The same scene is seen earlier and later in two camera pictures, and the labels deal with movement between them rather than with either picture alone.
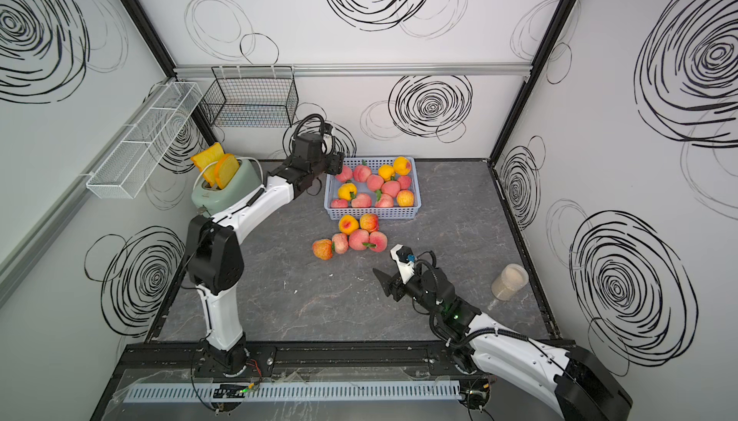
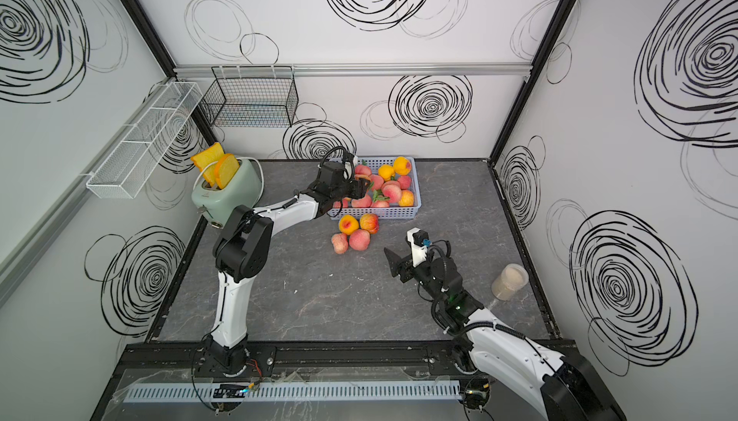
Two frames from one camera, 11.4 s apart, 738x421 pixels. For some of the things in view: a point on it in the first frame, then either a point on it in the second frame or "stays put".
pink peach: [361, 173] stays put
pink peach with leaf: [379, 239] → [392, 189]
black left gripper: [335, 163] → [357, 188]
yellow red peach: [348, 224] stays put
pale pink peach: [341, 242] stays put
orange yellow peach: [405, 198] stays put
